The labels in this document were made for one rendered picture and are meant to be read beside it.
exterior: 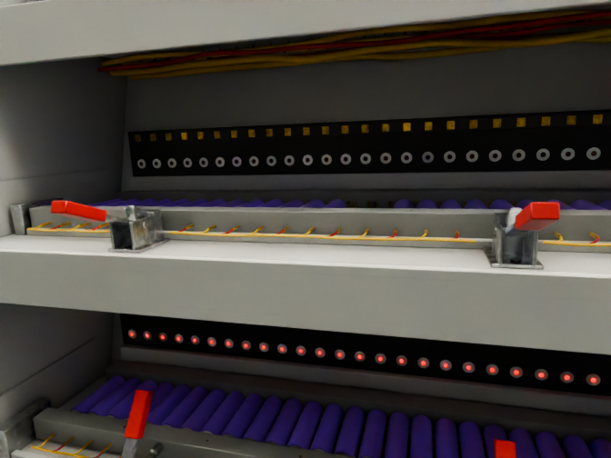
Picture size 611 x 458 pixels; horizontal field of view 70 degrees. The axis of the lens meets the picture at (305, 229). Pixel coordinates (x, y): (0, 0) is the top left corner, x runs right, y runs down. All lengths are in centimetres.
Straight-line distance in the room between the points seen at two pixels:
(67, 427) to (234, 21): 38
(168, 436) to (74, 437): 10
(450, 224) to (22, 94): 41
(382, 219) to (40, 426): 37
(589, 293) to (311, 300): 16
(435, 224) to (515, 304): 8
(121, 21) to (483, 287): 32
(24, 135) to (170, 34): 20
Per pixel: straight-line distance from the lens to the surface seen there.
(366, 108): 50
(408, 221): 32
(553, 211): 22
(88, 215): 31
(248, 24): 34
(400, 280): 27
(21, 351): 52
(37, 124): 52
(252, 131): 49
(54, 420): 50
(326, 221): 33
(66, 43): 43
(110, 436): 46
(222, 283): 30
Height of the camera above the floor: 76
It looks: 3 degrees up
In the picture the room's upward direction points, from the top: 2 degrees clockwise
